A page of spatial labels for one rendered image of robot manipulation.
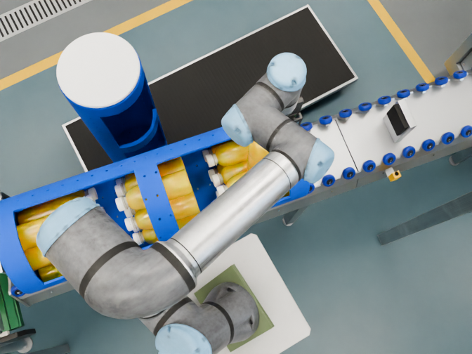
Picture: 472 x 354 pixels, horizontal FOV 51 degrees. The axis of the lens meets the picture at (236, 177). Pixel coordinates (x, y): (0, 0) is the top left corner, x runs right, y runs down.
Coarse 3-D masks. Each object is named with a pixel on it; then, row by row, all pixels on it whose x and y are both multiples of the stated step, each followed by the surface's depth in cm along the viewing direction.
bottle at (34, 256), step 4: (32, 248) 138; (36, 248) 138; (28, 252) 138; (32, 252) 137; (36, 252) 137; (40, 252) 137; (28, 256) 137; (32, 256) 137; (36, 256) 137; (40, 256) 137; (28, 260) 137; (32, 260) 137; (36, 260) 137; (40, 260) 137; (44, 260) 138; (48, 260) 138; (32, 264) 137; (36, 264) 138; (40, 264) 138; (44, 264) 139; (48, 264) 139; (52, 264) 140; (32, 268) 138; (36, 268) 139; (40, 268) 140
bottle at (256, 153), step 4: (252, 144) 130; (256, 144) 129; (248, 148) 135; (252, 148) 130; (256, 148) 129; (260, 148) 129; (248, 152) 136; (252, 152) 131; (256, 152) 130; (260, 152) 129; (264, 152) 129; (268, 152) 130; (248, 156) 137; (252, 156) 133; (256, 156) 131; (260, 156) 131; (264, 156) 131; (248, 160) 139; (252, 160) 135; (256, 160) 133; (260, 160) 133; (248, 164) 142; (252, 164) 138; (248, 168) 143
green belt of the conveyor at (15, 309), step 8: (0, 280) 159; (0, 288) 159; (0, 296) 158; (8, 296) 159; (0, 304) 158; (8, 304) 158; (16, 304) 160; (8, 312) 157; (16, 312) 159; (16, 320) 157; (8, 328) 156; (16, 328) 161
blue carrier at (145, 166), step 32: (128, 160) 142; (160, 160) 139; (192, 160) 161; (32, 192) 139; (64, 192) 136; (160, 192) 135; (0, 224) 131; (160, 224) 136; (0, 256) 130; (32, 288) 137
